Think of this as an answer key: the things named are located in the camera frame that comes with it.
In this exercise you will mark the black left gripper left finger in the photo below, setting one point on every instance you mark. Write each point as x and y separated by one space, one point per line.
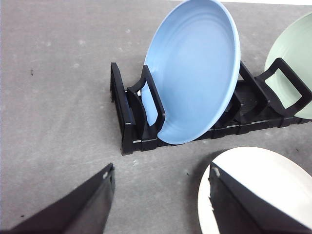
83 209

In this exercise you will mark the white plate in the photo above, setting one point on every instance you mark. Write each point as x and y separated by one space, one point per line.
266 173

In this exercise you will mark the black plate rack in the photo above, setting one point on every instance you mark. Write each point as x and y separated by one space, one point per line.
276 99

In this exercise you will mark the blue plate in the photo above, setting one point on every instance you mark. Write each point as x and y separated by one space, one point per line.
195 59

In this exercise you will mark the green plate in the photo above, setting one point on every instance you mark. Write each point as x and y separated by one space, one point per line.
294 46

